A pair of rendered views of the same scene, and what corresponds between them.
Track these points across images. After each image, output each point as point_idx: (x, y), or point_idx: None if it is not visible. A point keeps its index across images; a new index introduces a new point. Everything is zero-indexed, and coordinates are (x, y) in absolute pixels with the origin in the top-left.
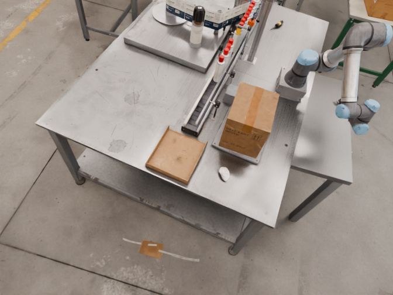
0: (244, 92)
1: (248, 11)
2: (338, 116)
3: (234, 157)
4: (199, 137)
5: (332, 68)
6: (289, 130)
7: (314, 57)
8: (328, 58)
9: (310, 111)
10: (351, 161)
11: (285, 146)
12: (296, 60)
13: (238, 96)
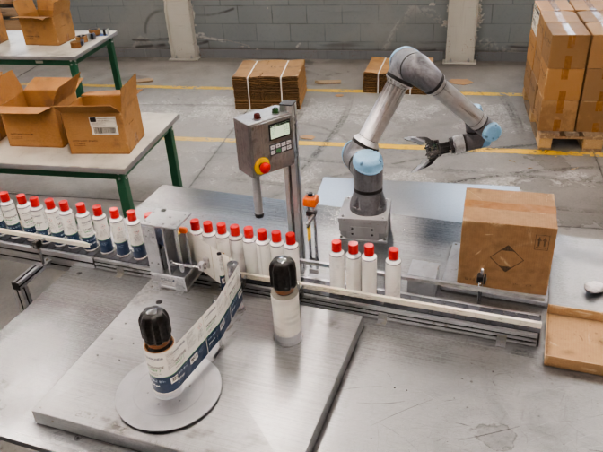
0: (485, 215)
1: (233, 225)
2: (497, 137)
3: (553, 282)
4: None
5: None
6: (458, 230)
7: (374, 152)
8: (375, 139)
9: (406, 211)
10: (483, 185)
11: None
12: (366, 178)
13: (502, 221)
